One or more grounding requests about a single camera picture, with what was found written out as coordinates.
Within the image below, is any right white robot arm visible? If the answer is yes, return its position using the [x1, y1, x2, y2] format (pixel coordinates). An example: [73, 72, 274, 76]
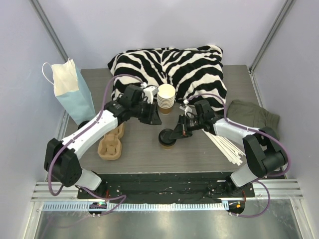
[159, 100, 290, 197]

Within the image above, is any brown paper cup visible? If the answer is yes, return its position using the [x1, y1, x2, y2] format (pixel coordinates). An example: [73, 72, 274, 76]
[161, 144, 174, 150]

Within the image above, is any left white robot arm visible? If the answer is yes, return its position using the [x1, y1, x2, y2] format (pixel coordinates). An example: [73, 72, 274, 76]
[44, 85, 161, 199]

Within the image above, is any olive green cloth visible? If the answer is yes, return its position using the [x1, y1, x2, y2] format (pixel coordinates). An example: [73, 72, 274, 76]
[227, 100, 280, 139]

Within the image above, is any stack of paper cups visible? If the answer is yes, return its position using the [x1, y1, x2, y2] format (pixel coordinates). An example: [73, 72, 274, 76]
[157, 84, 175, 115]

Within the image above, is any aluminium frame rail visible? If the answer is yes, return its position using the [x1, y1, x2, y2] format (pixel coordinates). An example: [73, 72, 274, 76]
[31, 179, 303, 202]

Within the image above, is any bundle of white wrapped straws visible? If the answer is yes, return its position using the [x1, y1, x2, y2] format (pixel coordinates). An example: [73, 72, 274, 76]
[202, 130, 245, 166]

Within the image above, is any stack of black lids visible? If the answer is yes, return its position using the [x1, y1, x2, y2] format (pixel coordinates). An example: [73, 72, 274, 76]
[77, 120, 90, 129]

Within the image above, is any black plastic cup lid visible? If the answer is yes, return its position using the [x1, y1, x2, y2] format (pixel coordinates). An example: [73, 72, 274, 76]
[158, 128, 176, 147]

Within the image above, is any brown cardboard cup carrier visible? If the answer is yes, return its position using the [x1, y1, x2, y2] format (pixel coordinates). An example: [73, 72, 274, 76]
[97, 123, 125, 161]

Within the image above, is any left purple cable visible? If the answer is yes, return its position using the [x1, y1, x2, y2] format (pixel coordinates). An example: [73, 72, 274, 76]
[47, 74, 148, 229]

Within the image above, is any light blue paper bag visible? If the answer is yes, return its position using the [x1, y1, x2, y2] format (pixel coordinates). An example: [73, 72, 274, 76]
[41, 58, 96, 125]

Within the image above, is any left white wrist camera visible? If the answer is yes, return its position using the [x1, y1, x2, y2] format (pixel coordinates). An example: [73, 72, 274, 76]
[141, 82, 158, 104]

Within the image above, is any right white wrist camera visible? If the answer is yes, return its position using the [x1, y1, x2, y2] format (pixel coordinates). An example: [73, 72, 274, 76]
[179, 100, 196, 118]

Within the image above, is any white slotted cable duct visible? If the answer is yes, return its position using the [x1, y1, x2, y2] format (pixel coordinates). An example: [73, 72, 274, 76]
[42, 201, 229, 212]

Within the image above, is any zebra print pillow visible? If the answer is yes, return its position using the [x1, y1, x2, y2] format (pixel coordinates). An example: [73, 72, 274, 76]
[108, 45, 227, 114]

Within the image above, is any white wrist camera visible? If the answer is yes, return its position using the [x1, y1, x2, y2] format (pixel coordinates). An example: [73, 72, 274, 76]
[179, 100, 196, 118]
[141, 82, 158, 104]

